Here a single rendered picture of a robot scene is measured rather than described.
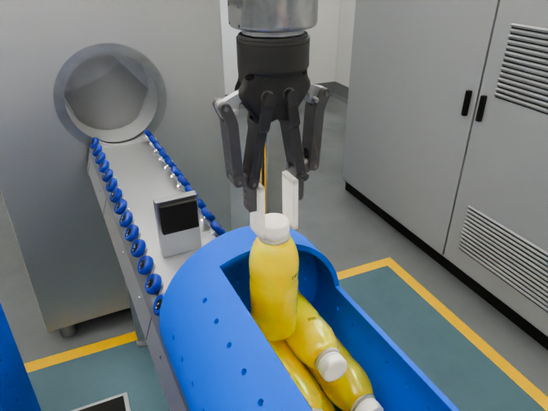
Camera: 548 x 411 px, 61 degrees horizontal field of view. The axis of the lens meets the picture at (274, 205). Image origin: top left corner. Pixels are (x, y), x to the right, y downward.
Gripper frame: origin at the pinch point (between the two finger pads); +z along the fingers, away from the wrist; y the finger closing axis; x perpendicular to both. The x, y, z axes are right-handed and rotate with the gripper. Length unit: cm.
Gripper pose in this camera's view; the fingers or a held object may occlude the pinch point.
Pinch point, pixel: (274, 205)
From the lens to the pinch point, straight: 56.7
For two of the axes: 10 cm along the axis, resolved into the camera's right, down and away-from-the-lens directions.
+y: -9.0, 2.2, -3.8
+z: 0.0, 8.7, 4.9
